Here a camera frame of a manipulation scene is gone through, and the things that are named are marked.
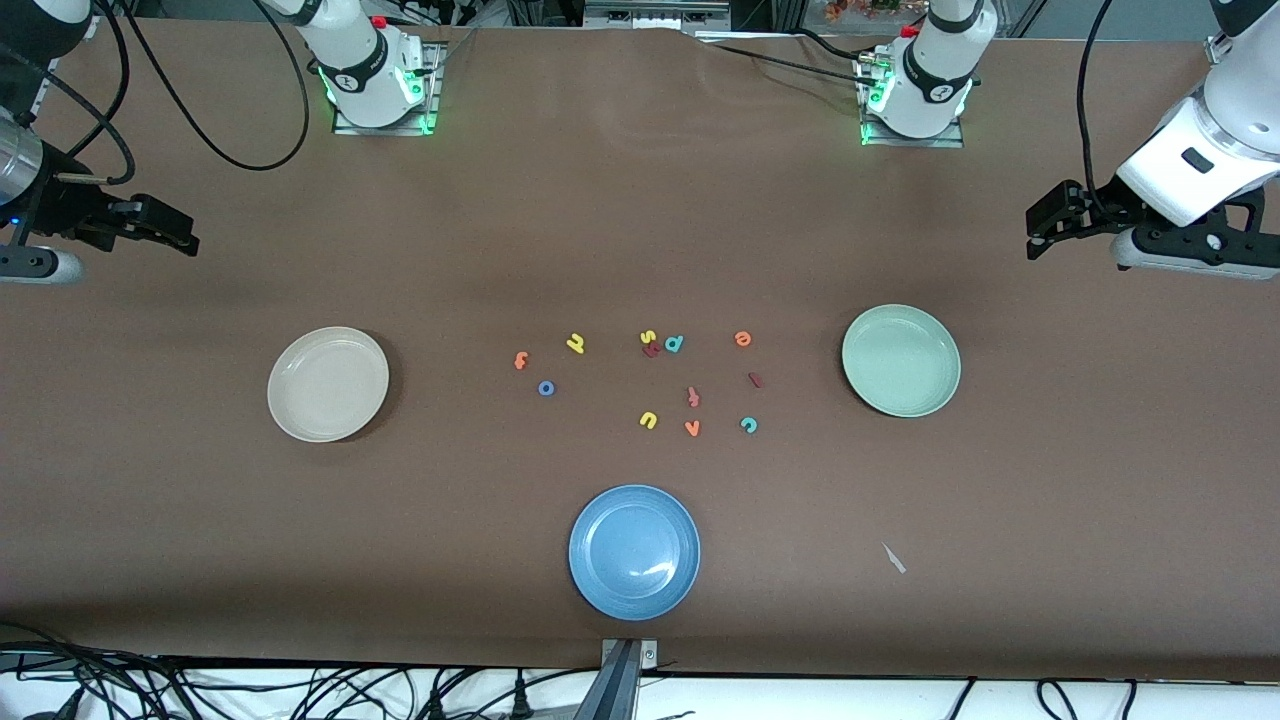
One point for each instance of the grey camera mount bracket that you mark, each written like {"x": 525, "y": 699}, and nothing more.
{"x": 620, "y": 690}

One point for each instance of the brown table cover sheet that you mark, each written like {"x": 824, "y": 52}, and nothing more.
{"x": 640, "y": 200}

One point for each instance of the beige brown plate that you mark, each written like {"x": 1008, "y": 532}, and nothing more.
{"x": 328, "y": 385}

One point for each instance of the blue plate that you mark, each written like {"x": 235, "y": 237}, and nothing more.
{"x": 634, "y": 552}

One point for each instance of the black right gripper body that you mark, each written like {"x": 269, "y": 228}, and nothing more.
{"x": 62, "y": 207}

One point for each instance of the small white paper scrap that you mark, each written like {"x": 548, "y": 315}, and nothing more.
{"x": 894, "y": 559}

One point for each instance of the green plate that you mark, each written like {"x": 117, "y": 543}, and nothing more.
{"x": 900, "y": 360}

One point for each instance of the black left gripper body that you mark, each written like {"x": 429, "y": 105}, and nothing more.
{"x": 1093, "y": 213}

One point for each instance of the aluminium frame profile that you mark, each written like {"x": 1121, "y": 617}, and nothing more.
{"x": 40, "y": 100}
{"x": 1215, "y": 48}

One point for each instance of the orange decorative object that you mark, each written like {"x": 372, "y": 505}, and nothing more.
{"x": 860, "y": 8}

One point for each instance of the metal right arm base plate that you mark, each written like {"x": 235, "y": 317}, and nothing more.
{"x": 436, "y": 70}

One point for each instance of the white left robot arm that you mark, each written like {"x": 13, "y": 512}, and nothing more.
{"x": 935, "y": 70}

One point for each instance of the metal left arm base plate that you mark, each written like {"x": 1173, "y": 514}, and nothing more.
{"x": 900, "y": 142}

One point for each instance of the grey power strip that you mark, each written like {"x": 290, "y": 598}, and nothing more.
{"x": 655, "y": 12}

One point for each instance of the black power plug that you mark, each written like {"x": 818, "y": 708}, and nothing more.
{"x": 437, "y": 705}
{"x": 520, "y": 698}

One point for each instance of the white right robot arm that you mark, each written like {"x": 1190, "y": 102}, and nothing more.
{"x": 360, "y": 70}

